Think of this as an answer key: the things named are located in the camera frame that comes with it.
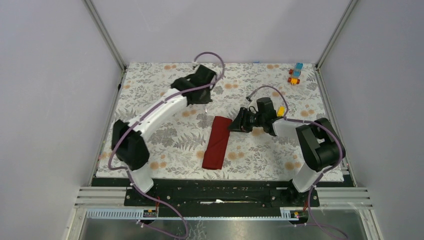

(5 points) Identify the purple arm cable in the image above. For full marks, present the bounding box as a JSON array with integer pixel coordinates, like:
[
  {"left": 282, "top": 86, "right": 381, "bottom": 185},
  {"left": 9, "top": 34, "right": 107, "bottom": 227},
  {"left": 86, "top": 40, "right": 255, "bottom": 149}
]
[
  {"left": 107, "top": 51, "right": 226, "bottom": 239},
  {"left": 246, "top": 85, "right": 349, "bottom": 240}
]

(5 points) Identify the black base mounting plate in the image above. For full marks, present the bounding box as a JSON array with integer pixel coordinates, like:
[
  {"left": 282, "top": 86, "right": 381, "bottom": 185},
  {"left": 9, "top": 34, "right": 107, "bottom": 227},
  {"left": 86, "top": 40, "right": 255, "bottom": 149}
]
[{"left": 92, "top": 176, "right": 354, "bottom": 217}]

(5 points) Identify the yellow toy block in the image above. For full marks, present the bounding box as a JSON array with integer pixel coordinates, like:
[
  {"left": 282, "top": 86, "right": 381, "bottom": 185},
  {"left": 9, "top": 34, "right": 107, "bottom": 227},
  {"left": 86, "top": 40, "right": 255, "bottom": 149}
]
[{"left": 276, "top": 106, "right": 286, "bottom": 117}]

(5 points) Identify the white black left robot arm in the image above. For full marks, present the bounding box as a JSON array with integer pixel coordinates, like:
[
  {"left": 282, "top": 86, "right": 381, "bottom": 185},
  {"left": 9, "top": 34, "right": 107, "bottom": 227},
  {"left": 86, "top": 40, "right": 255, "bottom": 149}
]
[{"left": 111, "top": 64, "right": 218, "bottom": 206}]

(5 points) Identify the left aluminium frame post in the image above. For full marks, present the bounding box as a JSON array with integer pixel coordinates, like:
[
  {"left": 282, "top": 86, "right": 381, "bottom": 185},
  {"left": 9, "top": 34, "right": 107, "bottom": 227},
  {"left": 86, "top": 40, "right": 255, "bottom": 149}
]
[{"left": 82, "top": 0, "right": 127, "bottom": 72}]

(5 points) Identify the dark red cloth napkin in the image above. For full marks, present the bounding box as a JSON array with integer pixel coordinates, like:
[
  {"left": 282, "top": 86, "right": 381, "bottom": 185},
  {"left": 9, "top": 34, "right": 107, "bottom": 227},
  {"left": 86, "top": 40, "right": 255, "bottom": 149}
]
[{"left": 202, "top": 116, "right": 232, "bottom": 170}]

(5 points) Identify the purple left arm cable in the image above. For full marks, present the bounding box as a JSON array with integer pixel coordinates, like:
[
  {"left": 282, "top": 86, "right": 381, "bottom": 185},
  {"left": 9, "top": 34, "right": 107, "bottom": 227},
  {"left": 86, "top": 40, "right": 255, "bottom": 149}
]
[{"left": 107, "top": 51, "right": 226, "bottom": 239}]

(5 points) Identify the white slotted cable duct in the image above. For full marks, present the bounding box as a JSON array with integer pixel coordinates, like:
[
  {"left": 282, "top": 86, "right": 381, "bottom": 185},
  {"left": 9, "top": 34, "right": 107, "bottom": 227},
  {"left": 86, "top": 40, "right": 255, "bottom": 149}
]
[{"left": 86, "top": 206, "right": 304, "bottom": 222}]

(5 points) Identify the floral patterned tablecloth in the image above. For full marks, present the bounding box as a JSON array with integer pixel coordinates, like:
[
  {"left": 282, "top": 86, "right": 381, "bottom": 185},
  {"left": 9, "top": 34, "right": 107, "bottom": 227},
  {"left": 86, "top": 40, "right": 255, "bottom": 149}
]
[{"left": 111, "top": 63, "right": 327, "bottom": 181}]

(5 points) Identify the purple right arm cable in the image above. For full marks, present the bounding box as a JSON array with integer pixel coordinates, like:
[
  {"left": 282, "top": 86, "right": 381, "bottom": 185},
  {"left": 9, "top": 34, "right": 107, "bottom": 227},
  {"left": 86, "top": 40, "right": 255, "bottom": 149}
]
[{"left": 246, "top": 85, "right": 349, "bottom": 240}]

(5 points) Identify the aluminium frame post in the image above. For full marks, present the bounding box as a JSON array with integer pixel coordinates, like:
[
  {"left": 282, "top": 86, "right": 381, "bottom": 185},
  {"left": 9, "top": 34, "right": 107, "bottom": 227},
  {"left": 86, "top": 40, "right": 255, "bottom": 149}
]
[
  {"left": 315, "top": 0, "right": 360, "bottom": 70},
  {"left": 82, "top": 0, "right": 127, "bottom": 72}
]

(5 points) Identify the right aluminium frame post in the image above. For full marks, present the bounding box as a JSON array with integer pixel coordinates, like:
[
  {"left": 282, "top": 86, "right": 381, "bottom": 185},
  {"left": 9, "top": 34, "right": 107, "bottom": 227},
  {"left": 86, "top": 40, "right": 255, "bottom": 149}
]
[{"left": 315, "top": 0, "right": 360, "bottom": 70}]

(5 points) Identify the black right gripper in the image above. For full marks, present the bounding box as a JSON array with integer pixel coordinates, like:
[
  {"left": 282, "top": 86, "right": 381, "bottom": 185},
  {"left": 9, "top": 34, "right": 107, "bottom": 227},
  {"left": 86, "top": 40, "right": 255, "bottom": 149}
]
[{"left": 226, "top": 107, "right": 265, "bottom": 134}]

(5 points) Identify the blue orange toy car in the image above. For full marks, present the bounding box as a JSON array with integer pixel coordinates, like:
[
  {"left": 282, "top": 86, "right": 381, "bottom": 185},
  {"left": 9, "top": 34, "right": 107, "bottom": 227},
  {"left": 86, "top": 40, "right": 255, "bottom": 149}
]
[{"left": 287, "top": 62, "right": 304, "bottom": 85}]

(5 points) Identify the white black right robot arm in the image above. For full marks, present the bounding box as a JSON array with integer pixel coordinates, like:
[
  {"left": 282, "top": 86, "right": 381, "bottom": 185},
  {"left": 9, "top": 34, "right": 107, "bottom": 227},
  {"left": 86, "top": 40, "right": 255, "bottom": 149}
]
[{"left": 228, "top": 97, "right": 346, "bottom": 206}]

